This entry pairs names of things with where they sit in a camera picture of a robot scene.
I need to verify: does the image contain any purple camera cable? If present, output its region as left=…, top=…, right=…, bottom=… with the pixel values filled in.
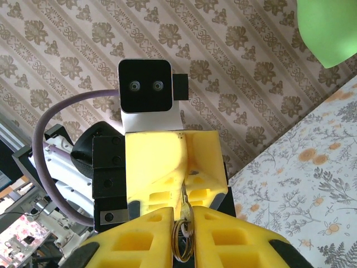
left=32, top=89, right=121, bottom=227

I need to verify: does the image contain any black monitor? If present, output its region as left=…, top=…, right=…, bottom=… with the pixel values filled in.
left=0, top=118, right=38, bottom=196

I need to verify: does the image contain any floral print tablecloth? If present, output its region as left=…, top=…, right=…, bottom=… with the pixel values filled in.
left=228, top=80, right=357, bottom=268

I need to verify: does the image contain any background table with floral cloth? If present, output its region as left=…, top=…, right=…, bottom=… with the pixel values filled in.
left=0, top=214, right=55, bottom=268

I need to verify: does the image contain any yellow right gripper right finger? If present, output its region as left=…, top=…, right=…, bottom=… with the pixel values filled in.
left=192, top=205, right=311, bottom=268

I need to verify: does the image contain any green rounded object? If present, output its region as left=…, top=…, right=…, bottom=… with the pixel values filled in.
left=296, top=0, right=357, bottom=69

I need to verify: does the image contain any black and white camera box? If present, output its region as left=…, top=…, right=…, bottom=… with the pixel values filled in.
left=117, top=58, right=190, bottom=132

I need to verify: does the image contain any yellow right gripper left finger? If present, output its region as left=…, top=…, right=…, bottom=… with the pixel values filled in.
left=60, top=207, right=175, bottom=268

